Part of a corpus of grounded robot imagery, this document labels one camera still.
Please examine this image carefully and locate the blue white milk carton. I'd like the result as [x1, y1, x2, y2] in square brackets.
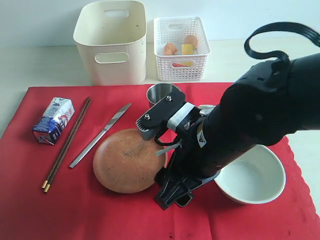
[32, 97, 75, 145]

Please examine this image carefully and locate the dark wooden chopstick upper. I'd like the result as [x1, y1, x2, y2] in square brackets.
[41, 97, 92, 193]

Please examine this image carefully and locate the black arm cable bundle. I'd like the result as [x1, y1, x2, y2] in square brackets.
[243, 21, 320, 66]

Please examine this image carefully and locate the red sausage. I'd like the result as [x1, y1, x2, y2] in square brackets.
[172, 63, 185, 68]

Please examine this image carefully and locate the white ceramic bowl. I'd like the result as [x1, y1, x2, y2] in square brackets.
[214, 145, 286, 205]

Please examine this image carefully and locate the silver table knife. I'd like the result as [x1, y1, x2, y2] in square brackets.
[69, 103, 132, 169]

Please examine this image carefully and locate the stainless steel cup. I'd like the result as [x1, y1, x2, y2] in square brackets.
[146, 83, 180, 108]

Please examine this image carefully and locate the brown egg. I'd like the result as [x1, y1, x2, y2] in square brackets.
[184, 34, 198, 49]

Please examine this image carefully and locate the brown wooden plate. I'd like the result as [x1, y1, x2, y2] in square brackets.
[93, 128, 168, 194]

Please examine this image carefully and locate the dark wooden chopstick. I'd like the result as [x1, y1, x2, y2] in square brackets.
[43, 98, 92, 193]
[41, 97, 92, 193]

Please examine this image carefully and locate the orange fried chicken piece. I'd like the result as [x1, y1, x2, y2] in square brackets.
[163, 42, 178, 56]

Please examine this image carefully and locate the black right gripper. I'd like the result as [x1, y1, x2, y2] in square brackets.
[152, 104, 251, 211]

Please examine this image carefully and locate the dark wooden chopstick lower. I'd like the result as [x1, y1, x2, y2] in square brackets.
[43, 98, 92, 193]

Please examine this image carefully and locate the red table cloth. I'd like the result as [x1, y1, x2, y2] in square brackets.
[0, 85, 320, 240]

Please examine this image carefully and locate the white perforated plastic basket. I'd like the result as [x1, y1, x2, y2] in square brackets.
[153, 16, 211, 82]

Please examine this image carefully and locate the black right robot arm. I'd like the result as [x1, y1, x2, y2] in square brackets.
[154, 54, 320, 209]

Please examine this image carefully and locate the yellow cheese wedge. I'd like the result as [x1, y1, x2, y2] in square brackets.
[181, 44, 194, 67]

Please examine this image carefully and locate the cream plastic bin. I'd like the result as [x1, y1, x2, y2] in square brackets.
[73, 0, 147, 86]

